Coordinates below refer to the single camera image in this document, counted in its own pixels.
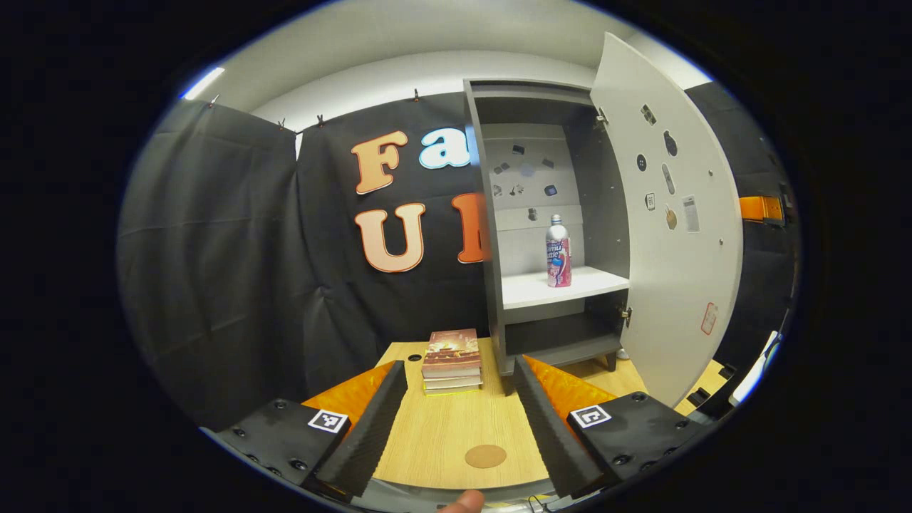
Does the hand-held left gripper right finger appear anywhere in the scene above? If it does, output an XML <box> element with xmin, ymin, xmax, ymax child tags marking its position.
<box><xmin>513</xmin><ymin>355</ymin><xmax>713</xmax><ymax>499</ymax></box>

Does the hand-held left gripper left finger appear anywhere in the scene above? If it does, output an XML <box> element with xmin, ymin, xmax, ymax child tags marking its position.
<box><xmin>214</xmin><ymin>360</ymin><xmax>408</xmax><ymax>499</ymax></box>

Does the round brown coaster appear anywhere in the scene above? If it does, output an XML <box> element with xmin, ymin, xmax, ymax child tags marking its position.
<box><xmin>465</xmin><ymin>445</ymin><xmax>507</xmax><ymax>469</ymax></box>

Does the dark grey cabinet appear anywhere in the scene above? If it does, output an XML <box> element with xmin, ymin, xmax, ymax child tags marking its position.
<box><xmin>463</xmin><ymin>78</ymin><xmax>631</xmax><ymax>377</ymax></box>

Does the beige cabinet door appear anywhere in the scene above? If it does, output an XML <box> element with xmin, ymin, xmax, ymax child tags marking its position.
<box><xmin>590</xmin><ymin>32</ymin><xmax>744</xmax><ymax>408</ymax></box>

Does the silver bottle with pink label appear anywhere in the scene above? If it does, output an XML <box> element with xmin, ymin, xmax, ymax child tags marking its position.
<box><xmin>546</xmin><ymin>214</ymin><xmax>572</xmax><ymax>289</ymax></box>

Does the brown cover book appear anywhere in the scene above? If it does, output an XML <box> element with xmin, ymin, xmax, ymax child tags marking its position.
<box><xmin>423</xmin><ymin>328</ymin><xmax>481</xmax><ymax>370</ymax></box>

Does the black backdrop cloth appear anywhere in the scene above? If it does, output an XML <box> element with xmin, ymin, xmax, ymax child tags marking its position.
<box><xmin>116</xmin><ymin>80</ymin><xmax>802</xmax><ymax>432</ymax></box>

